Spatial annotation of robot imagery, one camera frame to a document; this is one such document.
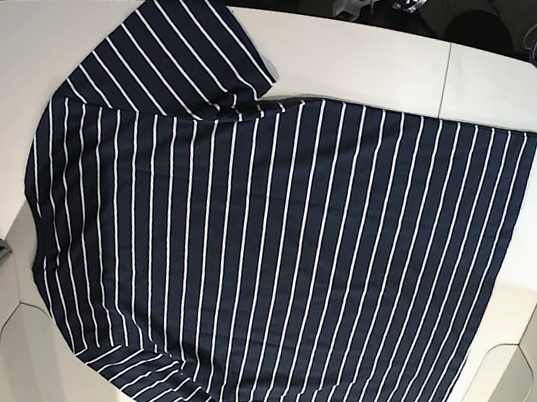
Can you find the navy white striped T-shirt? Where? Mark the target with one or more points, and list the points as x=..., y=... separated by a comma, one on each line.
x=200, y=242

